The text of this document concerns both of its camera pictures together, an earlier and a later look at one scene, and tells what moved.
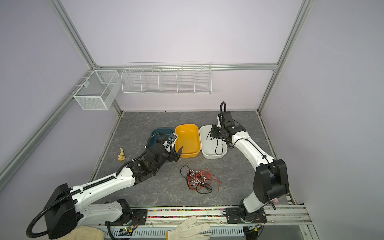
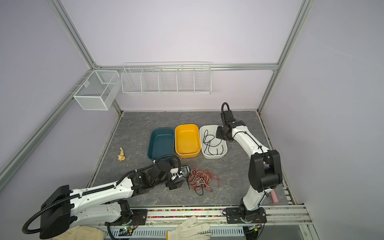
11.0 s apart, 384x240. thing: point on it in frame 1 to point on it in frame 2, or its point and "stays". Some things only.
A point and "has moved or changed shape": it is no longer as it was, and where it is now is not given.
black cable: [217, 139] has moved or changed shape
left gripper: [176, 157] to [173, 184]
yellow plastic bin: [188, 137] stays
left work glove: [85, 233] stays
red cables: [199, 180] stays
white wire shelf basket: [166, 78] stays
